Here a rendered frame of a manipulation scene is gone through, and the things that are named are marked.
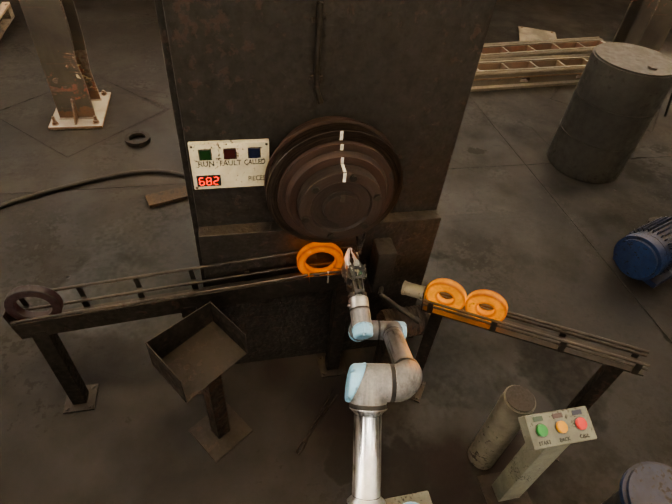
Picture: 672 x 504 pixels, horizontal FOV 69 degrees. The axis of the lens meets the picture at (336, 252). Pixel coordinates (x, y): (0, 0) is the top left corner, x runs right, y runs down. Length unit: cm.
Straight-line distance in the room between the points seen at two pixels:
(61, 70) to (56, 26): 32
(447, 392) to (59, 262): 227
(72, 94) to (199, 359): 298
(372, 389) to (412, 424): 94
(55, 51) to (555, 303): 380
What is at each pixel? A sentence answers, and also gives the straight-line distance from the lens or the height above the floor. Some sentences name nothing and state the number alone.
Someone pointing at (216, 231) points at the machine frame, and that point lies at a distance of 187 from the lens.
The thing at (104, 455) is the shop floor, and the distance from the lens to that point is 243.
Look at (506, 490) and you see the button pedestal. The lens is 228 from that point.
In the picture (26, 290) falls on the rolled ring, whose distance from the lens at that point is 202.
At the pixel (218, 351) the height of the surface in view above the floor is 60.
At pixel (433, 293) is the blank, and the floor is 71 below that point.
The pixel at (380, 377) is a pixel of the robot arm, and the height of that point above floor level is 85.
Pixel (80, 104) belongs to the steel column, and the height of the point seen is 15.
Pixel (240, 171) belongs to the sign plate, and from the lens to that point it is 172.
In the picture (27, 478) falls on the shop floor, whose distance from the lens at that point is 250.
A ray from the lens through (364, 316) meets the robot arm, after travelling 177.
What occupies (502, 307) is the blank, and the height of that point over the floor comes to 76.
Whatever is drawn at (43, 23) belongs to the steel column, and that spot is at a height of 75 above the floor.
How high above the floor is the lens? 211
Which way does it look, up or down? 44 degrees down
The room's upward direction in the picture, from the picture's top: 6 degrees clockwise
